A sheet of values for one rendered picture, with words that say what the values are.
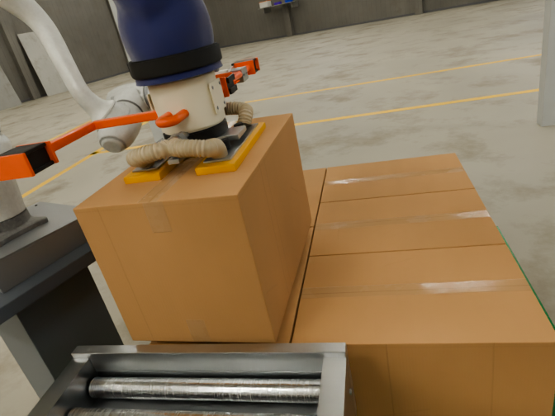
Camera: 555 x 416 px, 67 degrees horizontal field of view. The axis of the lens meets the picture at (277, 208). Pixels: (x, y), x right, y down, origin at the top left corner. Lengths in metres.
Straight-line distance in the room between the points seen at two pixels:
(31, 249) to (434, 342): 1.10
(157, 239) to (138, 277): 0.13
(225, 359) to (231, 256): 0.26
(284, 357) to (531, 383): 0.57
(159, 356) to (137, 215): 0.36
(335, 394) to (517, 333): 0.44
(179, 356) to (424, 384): 0.60
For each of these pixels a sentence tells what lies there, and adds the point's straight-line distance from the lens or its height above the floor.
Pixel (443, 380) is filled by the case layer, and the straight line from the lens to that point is 1.16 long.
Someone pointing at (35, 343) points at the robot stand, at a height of 0.53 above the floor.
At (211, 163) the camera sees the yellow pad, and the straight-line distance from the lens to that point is 1.00.
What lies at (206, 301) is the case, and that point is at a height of 0.71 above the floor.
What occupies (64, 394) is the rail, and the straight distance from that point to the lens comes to 1.18.
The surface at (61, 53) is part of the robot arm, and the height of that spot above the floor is 1.30.
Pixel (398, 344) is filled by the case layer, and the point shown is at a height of 0.54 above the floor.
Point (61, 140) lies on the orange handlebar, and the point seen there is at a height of 1.11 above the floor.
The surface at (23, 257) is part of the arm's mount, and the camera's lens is 1.37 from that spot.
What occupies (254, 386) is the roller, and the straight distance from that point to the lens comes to 1.02.
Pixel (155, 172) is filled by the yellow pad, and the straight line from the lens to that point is 1.04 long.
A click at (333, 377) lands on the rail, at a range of 0.94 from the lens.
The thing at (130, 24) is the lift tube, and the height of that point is 1.32.
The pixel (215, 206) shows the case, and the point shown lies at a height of 0.96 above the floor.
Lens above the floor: 1.29
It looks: 25 degrees down
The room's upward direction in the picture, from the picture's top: 12 degrees counter-clockwise
